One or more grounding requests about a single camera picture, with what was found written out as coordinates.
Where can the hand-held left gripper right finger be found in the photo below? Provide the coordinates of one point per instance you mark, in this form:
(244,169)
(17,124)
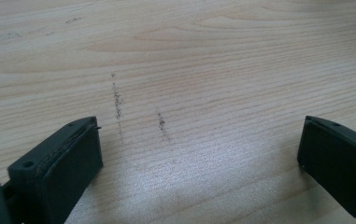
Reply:
(340,161)

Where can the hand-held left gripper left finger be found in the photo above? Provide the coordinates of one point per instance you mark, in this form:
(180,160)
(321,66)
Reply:
(57,168)

